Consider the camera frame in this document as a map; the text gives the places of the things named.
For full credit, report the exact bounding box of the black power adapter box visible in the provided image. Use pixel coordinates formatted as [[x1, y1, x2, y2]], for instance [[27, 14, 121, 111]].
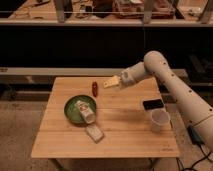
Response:
[[187, 126, 203, 145]]

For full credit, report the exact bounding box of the white plastic cup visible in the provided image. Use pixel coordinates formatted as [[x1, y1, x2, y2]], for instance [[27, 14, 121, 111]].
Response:
[[150, 109, 170, 133]]

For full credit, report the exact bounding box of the small white box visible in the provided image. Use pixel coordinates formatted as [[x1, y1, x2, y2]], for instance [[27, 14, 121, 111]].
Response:
[[86, 124, 104, 143]]

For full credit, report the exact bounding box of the green ceramic bowl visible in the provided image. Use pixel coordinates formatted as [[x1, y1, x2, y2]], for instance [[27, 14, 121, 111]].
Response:
[[64, 95, 96, 125]]

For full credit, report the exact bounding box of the grey metal shelf rack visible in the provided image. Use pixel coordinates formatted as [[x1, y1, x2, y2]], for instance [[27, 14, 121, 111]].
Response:
[[0, 0, 213, 76]]

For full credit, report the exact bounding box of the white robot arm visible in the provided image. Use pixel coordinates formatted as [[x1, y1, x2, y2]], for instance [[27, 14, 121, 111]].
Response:
[[103, 51, 213, 152]]

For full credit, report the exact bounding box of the wooden table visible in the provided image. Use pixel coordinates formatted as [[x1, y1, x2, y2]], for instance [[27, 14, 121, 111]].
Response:
[[31, 77, 179, 158]]

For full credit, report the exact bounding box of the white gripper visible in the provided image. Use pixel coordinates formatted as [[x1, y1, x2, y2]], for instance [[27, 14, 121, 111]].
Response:
[[103, 69, 134, 88]]

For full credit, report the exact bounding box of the black smartphone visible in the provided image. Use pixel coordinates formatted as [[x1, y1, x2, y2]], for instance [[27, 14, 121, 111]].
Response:
[[143, 99, 164, 110]]

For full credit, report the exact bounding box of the red small bottle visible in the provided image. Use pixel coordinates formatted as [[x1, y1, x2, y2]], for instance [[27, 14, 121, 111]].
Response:
[[92, 82, 98, 97]]

